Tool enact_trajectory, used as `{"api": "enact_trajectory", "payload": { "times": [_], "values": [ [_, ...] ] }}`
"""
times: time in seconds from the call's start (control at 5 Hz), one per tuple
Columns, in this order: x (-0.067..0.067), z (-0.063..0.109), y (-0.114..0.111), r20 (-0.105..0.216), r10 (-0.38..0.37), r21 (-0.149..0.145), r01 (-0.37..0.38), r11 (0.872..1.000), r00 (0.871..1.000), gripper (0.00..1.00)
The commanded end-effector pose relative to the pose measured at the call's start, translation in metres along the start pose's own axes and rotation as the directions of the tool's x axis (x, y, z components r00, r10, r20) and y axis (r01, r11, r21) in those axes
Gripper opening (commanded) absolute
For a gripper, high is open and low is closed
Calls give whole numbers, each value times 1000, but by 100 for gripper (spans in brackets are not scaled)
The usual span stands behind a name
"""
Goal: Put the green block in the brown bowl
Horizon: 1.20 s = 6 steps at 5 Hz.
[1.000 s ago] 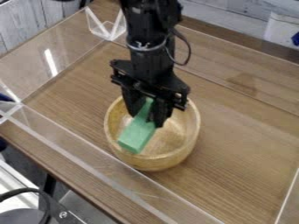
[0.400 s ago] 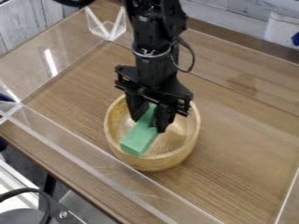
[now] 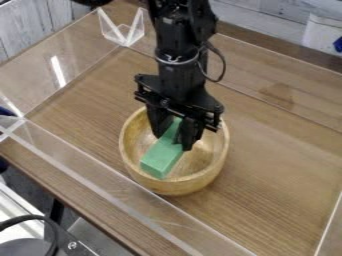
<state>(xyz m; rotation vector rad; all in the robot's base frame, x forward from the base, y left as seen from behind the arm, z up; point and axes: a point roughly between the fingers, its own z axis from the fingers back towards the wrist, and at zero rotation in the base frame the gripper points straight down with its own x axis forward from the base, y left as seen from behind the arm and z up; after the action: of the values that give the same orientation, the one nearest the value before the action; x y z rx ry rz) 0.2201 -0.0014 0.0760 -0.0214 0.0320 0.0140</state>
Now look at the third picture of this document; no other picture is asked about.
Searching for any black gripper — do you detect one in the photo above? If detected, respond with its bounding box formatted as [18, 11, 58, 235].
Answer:
[135, 60, 225, 151]

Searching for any green rectangular block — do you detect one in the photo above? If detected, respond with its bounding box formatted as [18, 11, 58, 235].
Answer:
[141, 118, 183, 179]

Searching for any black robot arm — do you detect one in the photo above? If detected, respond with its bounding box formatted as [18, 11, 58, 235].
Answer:
[135, 0, 225, 151]

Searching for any brown wooden bowl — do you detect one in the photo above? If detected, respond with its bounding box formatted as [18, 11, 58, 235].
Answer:
[119, 107, 230, 196]

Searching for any black table leg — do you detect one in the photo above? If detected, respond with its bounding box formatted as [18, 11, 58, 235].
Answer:
[50, 199, 66, 224]

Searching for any white container in background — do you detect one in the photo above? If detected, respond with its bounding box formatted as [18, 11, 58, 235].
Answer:
[302, 13, 342, 58]

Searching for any clear acrylic tray enclosure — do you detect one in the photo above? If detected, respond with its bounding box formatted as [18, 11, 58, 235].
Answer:
[0, 1, 342, 256]

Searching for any grey metal base plate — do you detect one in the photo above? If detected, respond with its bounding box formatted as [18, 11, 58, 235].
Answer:
[58, 217, 135, 256]

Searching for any black cable lower left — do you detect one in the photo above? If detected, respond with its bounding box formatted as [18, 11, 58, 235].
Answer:
[0, 214, 60, 256]

